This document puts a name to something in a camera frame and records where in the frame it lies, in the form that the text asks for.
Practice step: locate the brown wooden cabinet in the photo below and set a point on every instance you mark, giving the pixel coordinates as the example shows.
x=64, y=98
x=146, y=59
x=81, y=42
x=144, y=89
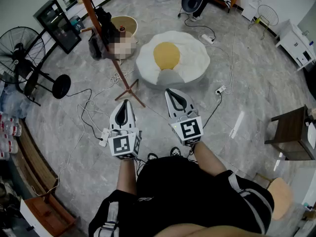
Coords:
x=47, y=213

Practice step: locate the fried egg shaped rug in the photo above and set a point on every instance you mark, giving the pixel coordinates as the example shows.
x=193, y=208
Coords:
x=192, y=55

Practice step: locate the blue bin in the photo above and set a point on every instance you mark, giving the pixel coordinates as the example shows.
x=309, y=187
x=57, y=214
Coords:
x=77, y=25

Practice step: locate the black round shell seat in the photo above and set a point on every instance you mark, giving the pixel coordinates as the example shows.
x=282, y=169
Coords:
x=192, y=0

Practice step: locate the black glass cabinet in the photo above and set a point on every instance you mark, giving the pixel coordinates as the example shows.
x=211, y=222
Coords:
x=58, y=26

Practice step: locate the brown wooden coat rack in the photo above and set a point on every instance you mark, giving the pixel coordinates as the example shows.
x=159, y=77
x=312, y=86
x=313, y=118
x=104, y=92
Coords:
x=86, y=1

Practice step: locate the person's left shoe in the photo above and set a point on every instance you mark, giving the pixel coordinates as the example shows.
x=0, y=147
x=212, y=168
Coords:
x=152, y=156

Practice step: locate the person's right shoe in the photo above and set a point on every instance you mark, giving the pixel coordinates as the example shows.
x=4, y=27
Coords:
x=175, y=151

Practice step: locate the white power strip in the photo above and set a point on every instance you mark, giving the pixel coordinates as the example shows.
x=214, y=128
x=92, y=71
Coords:
x=220, y=90
x=207, y=39
x=105, y=137

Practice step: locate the person's right forearm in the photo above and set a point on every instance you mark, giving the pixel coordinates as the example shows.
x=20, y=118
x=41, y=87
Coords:
x=207, y=157

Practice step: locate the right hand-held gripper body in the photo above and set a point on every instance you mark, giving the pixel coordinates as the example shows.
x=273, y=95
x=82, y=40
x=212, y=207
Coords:
x=190, y=130

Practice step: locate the round wooden stool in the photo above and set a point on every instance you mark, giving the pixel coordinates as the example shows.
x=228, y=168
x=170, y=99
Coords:
x=280, y=196

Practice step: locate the grey cloth bag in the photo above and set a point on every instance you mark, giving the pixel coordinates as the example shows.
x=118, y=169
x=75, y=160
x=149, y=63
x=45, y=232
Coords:
x=96, y=46

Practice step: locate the beige round tub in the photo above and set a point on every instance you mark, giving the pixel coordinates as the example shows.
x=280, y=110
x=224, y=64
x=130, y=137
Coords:
x=128, y=23

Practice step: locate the person's left forearm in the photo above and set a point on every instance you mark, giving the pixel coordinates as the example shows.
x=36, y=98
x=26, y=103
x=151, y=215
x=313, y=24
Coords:
x=126, y=176

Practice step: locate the black pedestal fan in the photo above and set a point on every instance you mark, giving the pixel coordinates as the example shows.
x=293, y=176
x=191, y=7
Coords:
x=18, y=55

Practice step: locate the group of water bottles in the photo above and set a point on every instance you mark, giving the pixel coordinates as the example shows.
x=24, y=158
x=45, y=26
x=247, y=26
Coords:
x=10, y=137

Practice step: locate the person's shoe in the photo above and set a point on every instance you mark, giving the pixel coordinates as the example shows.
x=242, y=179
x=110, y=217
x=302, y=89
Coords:
x=175, y=151
x=152, y=156

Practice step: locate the black umbrella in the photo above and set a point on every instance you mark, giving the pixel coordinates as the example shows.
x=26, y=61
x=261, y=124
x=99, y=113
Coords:
x=105, y=23

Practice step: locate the white drawer cabinet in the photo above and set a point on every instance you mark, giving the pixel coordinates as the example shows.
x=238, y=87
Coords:
x=293, y=43

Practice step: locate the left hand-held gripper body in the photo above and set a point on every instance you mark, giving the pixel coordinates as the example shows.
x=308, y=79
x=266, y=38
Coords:
x=122, y=144

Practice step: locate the person's black clothing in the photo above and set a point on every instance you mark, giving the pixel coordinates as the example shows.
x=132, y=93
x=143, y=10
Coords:
x=185, y=196

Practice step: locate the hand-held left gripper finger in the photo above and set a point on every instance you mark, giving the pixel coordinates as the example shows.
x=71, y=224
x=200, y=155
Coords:
x=113, y=121
x=132, y=121

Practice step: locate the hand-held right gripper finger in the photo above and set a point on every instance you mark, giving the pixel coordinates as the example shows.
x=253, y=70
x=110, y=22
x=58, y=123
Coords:
x=190, y=105
x=170, y=110

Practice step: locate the dark wooden side table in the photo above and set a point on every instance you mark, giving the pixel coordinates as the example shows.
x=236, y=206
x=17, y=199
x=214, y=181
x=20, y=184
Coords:
x=291, y=132

